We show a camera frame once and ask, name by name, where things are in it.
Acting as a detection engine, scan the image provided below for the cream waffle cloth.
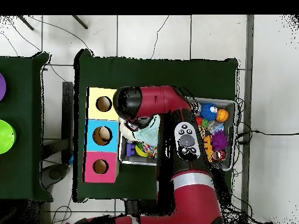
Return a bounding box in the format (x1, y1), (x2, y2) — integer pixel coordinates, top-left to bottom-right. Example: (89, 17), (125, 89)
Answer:
(119, 117), (141, 142)

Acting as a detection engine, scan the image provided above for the mint green waffle cloth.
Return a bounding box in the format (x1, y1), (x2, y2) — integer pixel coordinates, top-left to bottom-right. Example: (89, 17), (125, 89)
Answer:
(134, 115), (161, 148)

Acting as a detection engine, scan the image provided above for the wooden box with three holes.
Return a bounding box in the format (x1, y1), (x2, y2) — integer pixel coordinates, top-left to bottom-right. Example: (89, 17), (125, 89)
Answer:
(82, 87), (123, 184)

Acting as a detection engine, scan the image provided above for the shallow silver mesh bin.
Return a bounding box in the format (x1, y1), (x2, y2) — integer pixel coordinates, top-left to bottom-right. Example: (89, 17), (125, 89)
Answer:
(118, 96), (237, 172)

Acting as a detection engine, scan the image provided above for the dark green table cloth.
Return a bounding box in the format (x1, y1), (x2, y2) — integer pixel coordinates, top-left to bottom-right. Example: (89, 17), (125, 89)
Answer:
(73, 48), (239, 203)

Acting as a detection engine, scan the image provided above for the black upright panel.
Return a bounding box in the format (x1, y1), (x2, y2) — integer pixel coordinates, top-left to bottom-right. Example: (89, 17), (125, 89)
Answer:
(61, 81), (75, 164)

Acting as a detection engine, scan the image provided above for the blue puffer ball with eyes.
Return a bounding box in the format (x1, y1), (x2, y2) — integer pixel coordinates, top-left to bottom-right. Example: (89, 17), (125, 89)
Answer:
(200, 102), (218, 121)

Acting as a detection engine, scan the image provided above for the purple spiky ball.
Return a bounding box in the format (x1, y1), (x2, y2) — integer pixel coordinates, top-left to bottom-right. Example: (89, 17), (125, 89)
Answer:
(211, 131), (228, 152)

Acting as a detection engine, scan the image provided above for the grey round floor object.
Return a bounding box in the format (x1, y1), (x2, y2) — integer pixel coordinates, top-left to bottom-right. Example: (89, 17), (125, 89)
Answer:
(39, 163), (70, 190)

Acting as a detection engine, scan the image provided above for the orange basketball toy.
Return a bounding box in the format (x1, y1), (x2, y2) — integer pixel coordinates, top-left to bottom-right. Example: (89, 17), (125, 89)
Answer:
(215, 108), (230, 123)

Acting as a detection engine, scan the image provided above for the side table with green cloth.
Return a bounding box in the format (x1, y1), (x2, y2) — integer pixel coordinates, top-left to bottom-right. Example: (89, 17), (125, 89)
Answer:
(0, 52), (54, 202)

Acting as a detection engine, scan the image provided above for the black stand leg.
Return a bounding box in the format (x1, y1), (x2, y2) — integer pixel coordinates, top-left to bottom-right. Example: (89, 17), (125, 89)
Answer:
(17, 15), (35, 31)
(71, 15), (89, 30)

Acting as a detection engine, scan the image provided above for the lime green bowl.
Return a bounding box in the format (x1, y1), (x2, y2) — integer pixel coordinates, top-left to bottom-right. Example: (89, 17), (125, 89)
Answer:
(0, 119), (17, 155)

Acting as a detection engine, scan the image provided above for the purple bowl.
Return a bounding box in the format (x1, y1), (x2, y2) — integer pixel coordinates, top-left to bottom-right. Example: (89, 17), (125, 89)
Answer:
(0, 72), (7, 102)

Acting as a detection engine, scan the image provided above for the black cable on floor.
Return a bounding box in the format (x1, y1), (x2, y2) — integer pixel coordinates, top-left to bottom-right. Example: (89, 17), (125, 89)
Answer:
(235, 129), (299, 141)

